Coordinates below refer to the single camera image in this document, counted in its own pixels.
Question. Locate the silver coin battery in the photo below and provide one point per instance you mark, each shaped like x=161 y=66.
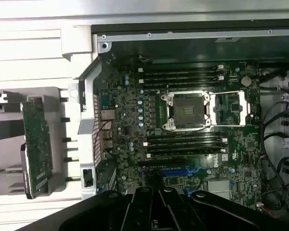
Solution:
x=246 y=81

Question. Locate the green motherboard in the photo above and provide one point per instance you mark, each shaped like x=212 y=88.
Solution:
x=127 y=144

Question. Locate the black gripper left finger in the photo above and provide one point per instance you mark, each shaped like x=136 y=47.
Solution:
x=110 y=211

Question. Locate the black expansion slot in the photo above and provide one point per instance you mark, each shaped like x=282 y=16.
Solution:
x=161 y=162

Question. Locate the CPU socket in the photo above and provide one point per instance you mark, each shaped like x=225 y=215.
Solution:
x=187 y=110

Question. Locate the black open PC case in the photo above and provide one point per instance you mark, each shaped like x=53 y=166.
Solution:
x=88 y=125

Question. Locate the metal socket cover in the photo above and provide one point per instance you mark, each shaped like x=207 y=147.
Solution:
x=242 y=108

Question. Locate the RAM slot white clips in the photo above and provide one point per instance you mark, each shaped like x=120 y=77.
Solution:
x=183 y=152
x=183 y=68
x=183 y=79
x=183 y=141

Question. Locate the silver chipset heatsink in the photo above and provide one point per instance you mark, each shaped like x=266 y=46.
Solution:
x=219 y=186

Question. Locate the RAM slot black clips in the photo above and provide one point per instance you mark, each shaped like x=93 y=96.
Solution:
x=183 y=135
x=183 y=73
x=183 y=84
x=183 y=147

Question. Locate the grey parts rack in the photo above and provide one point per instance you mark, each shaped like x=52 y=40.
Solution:
x=55 y=108

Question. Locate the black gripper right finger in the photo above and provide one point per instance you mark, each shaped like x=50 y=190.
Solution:
x=207 y=214

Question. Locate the long blue expansion slot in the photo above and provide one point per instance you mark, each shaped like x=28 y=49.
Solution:
x=175 y=173

